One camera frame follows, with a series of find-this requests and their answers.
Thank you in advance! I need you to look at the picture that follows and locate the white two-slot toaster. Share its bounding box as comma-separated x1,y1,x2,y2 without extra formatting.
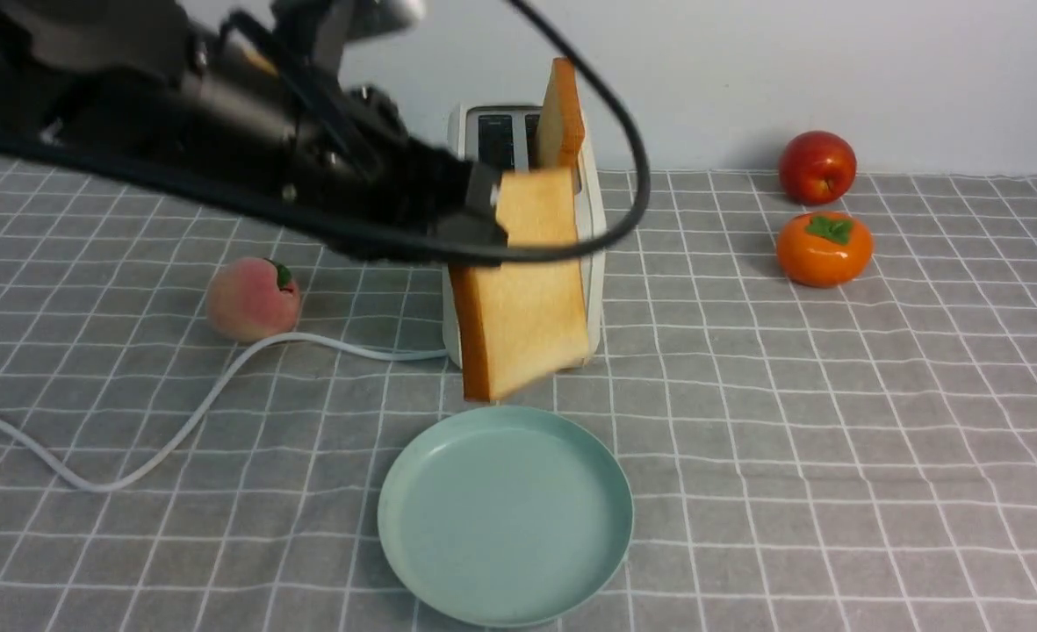
447,103,608,369

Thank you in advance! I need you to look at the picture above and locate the pink peach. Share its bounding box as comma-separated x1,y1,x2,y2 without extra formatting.
206,256,301,344

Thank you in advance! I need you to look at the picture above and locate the light green round plate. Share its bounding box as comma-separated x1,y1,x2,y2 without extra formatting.
377,406,635,628

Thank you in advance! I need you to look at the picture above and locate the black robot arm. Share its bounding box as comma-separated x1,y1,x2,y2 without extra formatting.
0,1,508,262

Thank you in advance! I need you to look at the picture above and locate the toast slice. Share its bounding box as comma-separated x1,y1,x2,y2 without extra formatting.
449,168,591,401
531,57,586,169

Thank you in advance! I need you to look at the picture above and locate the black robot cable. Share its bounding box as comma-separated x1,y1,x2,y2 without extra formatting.
0,0,652,266

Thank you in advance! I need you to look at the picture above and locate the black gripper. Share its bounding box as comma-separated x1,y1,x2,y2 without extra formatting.
290,83,508,260

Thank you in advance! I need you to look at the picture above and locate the grey checked tablecloth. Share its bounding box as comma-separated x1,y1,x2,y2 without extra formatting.
0,159,1037,631

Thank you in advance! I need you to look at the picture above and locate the orange persimmon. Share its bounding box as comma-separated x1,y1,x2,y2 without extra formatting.
775,212,875,288

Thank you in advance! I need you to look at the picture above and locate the red apple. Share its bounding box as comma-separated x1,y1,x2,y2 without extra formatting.
778,131,858,205

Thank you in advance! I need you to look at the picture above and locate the white power cable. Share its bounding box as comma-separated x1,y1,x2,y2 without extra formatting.
0,332,450,493

